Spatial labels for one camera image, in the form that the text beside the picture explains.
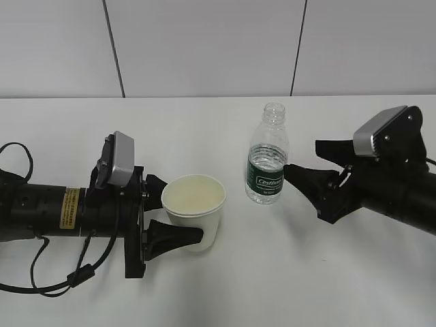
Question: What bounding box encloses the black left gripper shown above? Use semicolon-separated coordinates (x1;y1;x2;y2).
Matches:
84;166;204;279

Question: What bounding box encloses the white paper cup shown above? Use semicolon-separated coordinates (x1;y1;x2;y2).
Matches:
161;174;226;253

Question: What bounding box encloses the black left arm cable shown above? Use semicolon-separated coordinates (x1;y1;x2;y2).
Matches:
0;142;120;298

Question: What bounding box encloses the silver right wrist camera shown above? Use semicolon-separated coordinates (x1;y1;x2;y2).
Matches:
352;105;426;163

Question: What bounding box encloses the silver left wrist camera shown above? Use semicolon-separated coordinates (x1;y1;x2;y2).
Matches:
95;131;135;189

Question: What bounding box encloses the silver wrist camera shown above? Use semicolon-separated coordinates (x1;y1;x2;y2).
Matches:
95;131;135;189
352;105;426;163

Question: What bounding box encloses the clear water bottle green label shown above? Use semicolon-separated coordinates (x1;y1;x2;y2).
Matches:
245;102;290;204

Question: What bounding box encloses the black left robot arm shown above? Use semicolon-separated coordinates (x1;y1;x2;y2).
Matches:
1;166;204;279

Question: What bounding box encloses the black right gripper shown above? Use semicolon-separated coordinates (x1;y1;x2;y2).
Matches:
283;140;429;223

